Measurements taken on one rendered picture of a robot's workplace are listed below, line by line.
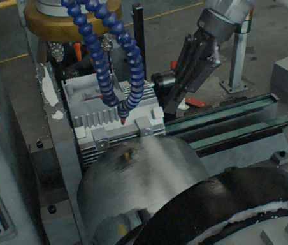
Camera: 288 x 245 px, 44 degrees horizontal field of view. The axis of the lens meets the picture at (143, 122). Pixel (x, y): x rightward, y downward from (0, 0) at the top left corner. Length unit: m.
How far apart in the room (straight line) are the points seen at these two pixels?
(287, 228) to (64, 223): 0.65
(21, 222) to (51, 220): 0.10
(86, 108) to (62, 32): 0.19
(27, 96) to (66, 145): 0.78
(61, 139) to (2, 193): 0.14
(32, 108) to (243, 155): 0.77
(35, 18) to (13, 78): 0.93
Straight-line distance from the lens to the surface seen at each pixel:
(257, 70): 1.52
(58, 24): 0.64
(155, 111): 0.80
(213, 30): 0.73
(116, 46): 1.01
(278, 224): 0.29
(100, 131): 0.79
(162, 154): 0.60
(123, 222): 0.54
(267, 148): 1.09
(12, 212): 0.75
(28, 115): 1.35
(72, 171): 0.73
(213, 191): 0.29
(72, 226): 0.89
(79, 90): 0.85
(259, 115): 1.14
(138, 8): 0.89
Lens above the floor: 1.59
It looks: 40 degrees down
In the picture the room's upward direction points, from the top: 4 degrees counter-clockwise
